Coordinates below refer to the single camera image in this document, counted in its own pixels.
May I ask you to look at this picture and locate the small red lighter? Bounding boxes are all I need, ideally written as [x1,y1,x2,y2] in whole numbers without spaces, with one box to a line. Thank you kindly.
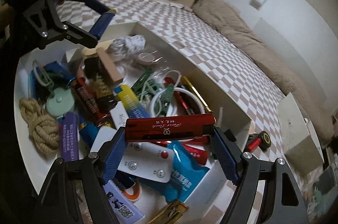
[248,134,261,152]

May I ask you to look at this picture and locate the clear plastic storage bin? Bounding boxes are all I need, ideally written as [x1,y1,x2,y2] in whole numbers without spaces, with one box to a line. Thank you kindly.
[314,163,338,222]

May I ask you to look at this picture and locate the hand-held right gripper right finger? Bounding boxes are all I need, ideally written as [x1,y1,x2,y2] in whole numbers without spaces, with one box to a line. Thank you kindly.
[210,127,310,224]

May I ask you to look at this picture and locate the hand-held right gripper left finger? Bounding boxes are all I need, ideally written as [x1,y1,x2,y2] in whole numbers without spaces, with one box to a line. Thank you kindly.
[33,127,129,224]

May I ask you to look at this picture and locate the grey yarn ball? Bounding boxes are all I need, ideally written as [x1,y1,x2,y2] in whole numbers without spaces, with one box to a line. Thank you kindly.
[109,35,146,61]

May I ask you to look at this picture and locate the long white cardboard box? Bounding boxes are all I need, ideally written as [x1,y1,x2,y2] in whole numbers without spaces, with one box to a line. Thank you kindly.
[277,93,325,176]

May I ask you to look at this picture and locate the white cable ring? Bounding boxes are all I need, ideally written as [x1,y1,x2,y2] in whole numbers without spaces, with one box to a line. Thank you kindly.
[152,88,205,119]

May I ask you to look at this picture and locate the purple packet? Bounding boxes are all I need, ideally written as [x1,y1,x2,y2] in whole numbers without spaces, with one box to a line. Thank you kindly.
[60,111,79,162]

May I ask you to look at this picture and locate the small white box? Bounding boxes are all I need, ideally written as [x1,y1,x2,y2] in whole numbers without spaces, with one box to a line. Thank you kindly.
[65,49,82,63]

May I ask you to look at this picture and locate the beige quilt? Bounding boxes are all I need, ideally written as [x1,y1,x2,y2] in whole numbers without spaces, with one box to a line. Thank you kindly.
[193,0,338,140]

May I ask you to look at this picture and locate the white headboard panel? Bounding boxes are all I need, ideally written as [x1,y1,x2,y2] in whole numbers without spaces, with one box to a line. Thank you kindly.
[252,18,328,93]

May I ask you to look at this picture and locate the yellow and blue lighter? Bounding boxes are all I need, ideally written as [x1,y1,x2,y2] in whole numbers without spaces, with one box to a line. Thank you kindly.
[116,85,150,119]

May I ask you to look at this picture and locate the white remote control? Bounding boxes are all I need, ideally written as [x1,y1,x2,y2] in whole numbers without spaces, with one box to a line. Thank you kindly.
[91,126,175,184]

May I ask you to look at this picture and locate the clear plastic bag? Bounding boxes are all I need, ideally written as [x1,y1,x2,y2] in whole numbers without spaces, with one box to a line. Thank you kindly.
[132,51,183,82]

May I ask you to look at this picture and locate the red printed lighter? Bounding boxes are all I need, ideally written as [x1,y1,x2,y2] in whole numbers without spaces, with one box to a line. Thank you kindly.
[74,78,100,119]

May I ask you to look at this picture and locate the long gold lighter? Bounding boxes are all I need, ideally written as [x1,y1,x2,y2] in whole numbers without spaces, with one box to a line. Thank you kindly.
[181,76,213,114]

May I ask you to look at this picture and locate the oval wooden board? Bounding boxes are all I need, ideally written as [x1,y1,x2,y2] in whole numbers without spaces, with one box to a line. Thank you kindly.
[82,45,106,58]

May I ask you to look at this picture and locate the beige rope coil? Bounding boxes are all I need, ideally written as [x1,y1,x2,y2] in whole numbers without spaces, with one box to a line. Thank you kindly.
[19,98,60,156]

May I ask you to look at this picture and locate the mint green round device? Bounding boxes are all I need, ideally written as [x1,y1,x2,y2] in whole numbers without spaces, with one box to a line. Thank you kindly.
[46,88,76,118]

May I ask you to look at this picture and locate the blue tissue packet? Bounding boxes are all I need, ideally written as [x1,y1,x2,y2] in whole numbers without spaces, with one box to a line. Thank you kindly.
[164,141,212,202]

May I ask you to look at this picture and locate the pink nail file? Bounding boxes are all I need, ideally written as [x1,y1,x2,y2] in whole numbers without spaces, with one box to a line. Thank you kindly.
[96,47,125,83]

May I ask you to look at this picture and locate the purple printed card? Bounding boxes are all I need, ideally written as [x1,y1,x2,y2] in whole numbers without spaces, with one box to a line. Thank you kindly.
[103,179,146,224]

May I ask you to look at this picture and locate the green circuit board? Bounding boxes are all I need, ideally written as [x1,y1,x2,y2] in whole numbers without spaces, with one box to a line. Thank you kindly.
[161,84,174,114]

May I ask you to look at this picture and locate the black round tin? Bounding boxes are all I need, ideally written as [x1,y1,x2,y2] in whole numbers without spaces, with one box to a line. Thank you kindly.
[257,131,271,148]

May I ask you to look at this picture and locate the large white cardboard box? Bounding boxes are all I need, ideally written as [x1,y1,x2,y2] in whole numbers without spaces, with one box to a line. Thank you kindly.
[13,22,252,214]

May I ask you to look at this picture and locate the ribbed gold lighter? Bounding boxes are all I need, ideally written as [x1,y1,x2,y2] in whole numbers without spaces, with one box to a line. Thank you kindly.
[146,200,189,224]

